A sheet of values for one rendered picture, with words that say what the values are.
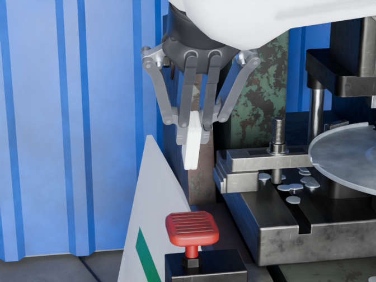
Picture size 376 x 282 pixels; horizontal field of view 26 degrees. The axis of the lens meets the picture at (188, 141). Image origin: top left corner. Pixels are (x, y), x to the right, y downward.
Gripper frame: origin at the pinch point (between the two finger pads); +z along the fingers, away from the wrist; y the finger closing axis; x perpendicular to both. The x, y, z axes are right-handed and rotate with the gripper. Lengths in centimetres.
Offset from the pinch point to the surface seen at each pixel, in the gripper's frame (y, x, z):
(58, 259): -19, 83, 136
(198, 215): 1.3, -3.1, 10.2
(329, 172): 19.9, 3.5, 10.7
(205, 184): 9.3, 27.8, 40.3
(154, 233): 2, 34, 62
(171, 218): -2.1, -3.3, 10.2
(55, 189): -19, 94, 116
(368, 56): 26.6, 15.7, 1.2
